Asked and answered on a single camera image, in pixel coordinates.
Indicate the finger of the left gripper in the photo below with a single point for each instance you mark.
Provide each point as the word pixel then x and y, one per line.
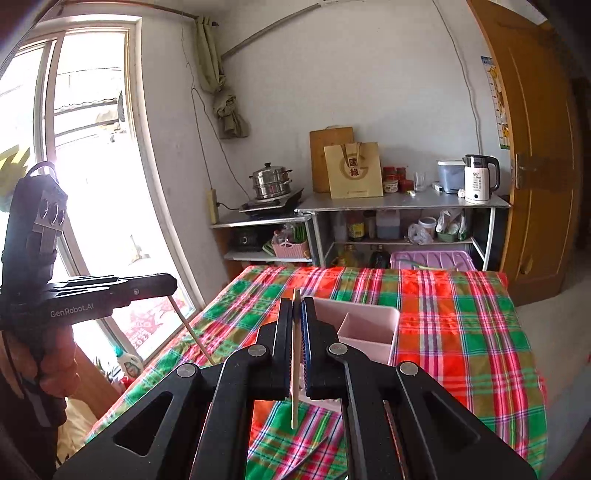
pixel 124 290
pixel 86 283

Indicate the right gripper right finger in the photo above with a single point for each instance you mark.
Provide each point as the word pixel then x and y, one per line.
pixel 418 430

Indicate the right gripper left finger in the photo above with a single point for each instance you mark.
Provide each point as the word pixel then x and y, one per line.
pixel 195 423

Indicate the metal kitchen shelf table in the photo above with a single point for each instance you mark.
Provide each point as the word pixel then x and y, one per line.
pixel 410 208

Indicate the person left hand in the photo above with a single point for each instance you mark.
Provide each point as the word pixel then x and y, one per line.
pixel 57 371

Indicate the pink utensil holder basket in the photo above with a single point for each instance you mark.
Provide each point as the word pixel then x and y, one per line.
pixel 347 349

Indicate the plaid tablecloth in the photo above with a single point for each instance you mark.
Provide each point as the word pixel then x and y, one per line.
pixel 461 328

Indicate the purple plastic storage lid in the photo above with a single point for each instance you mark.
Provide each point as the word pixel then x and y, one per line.
pixel 450 260

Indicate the pink woven basket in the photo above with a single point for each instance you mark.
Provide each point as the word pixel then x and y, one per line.
pixel 285 249

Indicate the small side shelf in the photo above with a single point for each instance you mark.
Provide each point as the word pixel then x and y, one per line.
pixel 244 241

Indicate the black induction cooker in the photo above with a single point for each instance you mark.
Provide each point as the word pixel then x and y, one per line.
pixel 283 204

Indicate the stainless steel steamer pot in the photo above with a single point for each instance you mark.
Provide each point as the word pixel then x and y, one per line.
pixel 271 181

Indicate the hanging olive cloth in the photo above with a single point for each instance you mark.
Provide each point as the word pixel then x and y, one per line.
pixel 212 80

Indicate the dark sauce bottle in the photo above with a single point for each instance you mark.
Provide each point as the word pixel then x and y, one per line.
pixel 355 222

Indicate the wooden door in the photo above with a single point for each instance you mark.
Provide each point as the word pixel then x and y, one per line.
pixel 546 153

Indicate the red lidded jars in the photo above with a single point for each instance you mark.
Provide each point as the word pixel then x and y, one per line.
pixel 395 180

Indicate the glass cup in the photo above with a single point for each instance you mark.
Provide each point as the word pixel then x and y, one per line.
pixel 420 181

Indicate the blue grey plastic container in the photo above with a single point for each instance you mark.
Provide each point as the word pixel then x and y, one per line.
pixel 451 175

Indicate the tan paper gift bag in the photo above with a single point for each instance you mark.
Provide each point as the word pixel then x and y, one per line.
pixel 354 170

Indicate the wooden cutting board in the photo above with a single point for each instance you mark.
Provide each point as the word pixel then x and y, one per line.
pixel 319 139

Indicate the white electric kettle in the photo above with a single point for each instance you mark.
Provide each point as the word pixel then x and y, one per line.
pixel 482 177

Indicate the wall poster calendar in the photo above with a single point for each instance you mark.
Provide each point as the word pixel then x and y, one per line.
pixel 495 84

